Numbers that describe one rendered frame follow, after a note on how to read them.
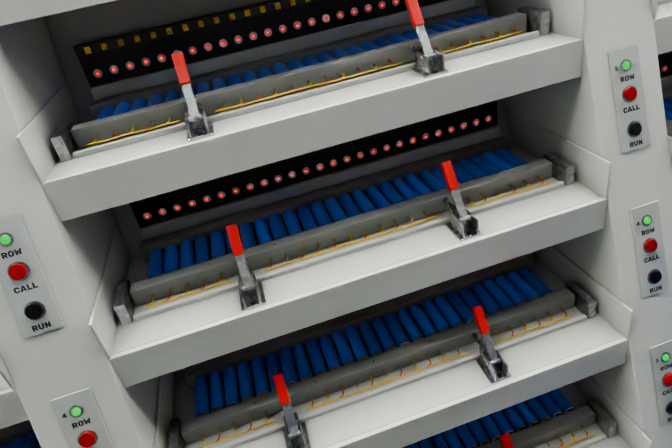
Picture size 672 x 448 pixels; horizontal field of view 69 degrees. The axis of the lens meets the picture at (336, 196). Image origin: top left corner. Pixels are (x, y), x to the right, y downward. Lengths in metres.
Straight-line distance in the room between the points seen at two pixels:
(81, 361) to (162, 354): 0.08
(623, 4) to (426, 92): 0.26
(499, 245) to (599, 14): 0.29
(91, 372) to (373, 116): 0.41
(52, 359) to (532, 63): 0.61
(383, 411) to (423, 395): 0.06
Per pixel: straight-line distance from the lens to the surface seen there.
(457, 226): 0.61
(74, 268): 0.57
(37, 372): 0.62
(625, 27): 0.70
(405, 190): 0.68
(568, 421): 0.87
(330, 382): 0.69
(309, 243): 0.61
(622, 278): 0.73
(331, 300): 0.57
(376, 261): 0.59
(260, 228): 0.66
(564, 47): 0.65
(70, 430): 0.64
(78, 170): 0.56
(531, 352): 0.73
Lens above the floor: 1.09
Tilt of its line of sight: 11 degrees down
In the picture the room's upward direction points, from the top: 15 degrees counter-clockwise
